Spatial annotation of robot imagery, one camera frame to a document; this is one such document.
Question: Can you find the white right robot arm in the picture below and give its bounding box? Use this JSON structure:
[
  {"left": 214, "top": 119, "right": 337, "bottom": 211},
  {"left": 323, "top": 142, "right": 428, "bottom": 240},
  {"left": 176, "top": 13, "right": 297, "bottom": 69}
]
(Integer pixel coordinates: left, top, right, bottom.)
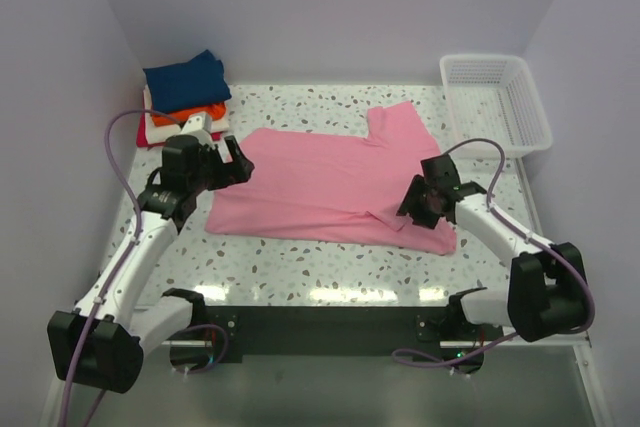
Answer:
[{"left": 397, "top": 155, "right": 595, "bottom": 342}]

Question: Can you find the folded orange t shirt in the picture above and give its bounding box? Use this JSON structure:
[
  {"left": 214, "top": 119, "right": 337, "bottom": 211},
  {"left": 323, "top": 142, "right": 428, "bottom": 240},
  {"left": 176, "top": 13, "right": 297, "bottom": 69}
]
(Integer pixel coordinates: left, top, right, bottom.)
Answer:
[{"left": 151, "top": 102, "right": 227, "bottom": 127}]

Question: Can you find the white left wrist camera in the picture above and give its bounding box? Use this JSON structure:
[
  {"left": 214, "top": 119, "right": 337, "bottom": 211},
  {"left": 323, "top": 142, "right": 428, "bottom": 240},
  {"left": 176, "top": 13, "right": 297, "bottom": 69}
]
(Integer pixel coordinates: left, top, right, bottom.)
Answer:
[{"left": 181, "top": 113, "right": 212, "bottom": 135}]

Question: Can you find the folded navy blue t shirt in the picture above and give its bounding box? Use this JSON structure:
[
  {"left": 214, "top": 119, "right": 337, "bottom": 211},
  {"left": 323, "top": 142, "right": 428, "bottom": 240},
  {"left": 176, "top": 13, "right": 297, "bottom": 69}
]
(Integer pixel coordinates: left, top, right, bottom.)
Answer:
[{"left": 143, "top": 50, "right": 231, "bottom": 114}]

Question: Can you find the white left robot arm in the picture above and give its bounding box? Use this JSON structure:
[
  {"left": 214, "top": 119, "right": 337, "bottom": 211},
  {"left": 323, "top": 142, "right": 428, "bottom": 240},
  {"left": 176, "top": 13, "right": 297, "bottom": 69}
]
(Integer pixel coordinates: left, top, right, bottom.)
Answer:
[{"left": 47, "top": 134, "right": 254, "bottom": 393}]

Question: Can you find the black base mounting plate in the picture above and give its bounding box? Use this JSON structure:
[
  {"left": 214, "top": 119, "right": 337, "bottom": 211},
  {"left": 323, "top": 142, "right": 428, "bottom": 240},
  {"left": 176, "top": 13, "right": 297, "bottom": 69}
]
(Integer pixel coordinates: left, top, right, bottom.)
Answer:
[{"left": 149, "top": 304, "right": 501, "bottom": 366}]

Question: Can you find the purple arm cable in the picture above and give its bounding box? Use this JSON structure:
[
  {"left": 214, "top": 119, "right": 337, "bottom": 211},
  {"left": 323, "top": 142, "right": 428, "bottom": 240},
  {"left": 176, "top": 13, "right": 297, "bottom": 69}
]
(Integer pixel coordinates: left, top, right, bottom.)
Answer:
[
  {"left": 57, "top": 108, "right": 231, "bottom": 427},
  {"left": 392, "top": 139, "right": 597, "bottom": 373}
]

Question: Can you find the white plastic basket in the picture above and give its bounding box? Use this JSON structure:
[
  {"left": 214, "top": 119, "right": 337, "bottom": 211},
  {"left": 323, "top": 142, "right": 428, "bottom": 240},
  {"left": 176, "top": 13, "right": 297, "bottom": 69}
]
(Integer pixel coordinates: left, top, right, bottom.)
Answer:
[{"left": 439, "top": 54, "right": 553, "bottom": 159}]

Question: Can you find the folded cream white t shirt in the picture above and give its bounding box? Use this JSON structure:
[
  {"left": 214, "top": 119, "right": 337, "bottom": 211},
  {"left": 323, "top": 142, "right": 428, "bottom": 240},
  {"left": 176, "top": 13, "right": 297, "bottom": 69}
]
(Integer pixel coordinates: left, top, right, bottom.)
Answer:
[{"left": 136, "top": 103, "right": 230, "bottom": 148}]

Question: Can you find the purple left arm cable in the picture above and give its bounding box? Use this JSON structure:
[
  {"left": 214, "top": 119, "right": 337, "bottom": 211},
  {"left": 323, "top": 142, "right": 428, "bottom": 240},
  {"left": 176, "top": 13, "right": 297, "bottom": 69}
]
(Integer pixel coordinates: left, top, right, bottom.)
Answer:
[{"left": 57, "top": 108, "right": 231, "bottom": 427}]

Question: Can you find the pink t shirt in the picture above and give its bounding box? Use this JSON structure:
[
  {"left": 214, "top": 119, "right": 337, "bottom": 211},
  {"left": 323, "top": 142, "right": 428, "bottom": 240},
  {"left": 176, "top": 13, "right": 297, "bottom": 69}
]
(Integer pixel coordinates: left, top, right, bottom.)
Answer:
[{"left": 205, "top": 102, "right": 457, "bottom": 255}]

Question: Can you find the folded crimson red t shirt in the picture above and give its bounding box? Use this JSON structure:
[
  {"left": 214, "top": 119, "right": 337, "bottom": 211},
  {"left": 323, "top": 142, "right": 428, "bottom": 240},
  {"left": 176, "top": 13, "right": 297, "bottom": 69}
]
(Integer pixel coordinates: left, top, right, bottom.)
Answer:
[{"left": 136, "top": 114, "right": 230, "bottom": 148}]

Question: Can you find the aluminium rail frame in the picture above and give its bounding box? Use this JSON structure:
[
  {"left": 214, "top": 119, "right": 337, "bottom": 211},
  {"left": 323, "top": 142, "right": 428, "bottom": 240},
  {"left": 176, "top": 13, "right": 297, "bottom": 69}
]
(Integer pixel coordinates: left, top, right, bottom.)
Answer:
[{"left": 44, "top": 156, "right": 611, "bottom": 427}]

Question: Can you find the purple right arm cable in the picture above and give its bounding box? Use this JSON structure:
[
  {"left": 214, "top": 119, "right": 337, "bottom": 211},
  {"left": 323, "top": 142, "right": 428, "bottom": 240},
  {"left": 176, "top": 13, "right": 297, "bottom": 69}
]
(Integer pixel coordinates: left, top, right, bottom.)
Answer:
[{"left": 392, "top": 139, "right": 597, "bottom": 373}]

